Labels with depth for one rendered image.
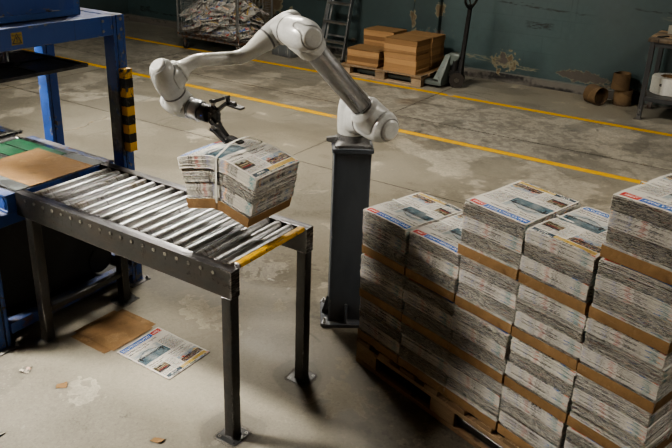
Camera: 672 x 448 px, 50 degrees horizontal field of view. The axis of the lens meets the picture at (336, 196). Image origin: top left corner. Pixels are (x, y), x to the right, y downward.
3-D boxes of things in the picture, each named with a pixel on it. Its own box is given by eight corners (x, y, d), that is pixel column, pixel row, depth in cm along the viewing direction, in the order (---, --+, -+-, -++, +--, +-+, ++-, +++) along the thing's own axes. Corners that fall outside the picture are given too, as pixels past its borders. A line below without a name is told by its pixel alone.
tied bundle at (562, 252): (575, 256, 292) (585, 203, 283) (643, 285, 271) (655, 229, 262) (515, 282, 269) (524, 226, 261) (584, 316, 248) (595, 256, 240)
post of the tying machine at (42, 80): (78, 251, 460) (50, 2, 402) (66, 256, 453) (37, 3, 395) (69, 248, 464) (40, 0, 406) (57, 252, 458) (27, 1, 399)
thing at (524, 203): (520, 182, 303) (520, 179, 303) (581, 203, 284) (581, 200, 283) (464, 201, 281) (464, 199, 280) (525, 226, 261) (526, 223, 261)
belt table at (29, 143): (115, 176, 392) (114, 159, 388) (7, 214, 341) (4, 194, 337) (34, 150, 426) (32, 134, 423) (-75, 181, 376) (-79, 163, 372)
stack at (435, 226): (409, 335, 384) (421, 190, 353) (605, 460, 302) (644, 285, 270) (353, 360, 361) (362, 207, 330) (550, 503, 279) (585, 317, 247)
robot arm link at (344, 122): (357, 126, 372) (359, 84, 363) (377, 135, 358) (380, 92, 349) (330, 130, 364) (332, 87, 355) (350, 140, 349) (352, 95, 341)
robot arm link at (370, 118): (384, 116, 356) (411, 128, 339) (363, 141, 354) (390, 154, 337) (291, 4, 308) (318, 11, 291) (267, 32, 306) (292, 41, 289)
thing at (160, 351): (210, 352, 364) (210, 350, 363) (169, 380, 341) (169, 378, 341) (157, 328, 382) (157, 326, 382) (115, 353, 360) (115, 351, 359)
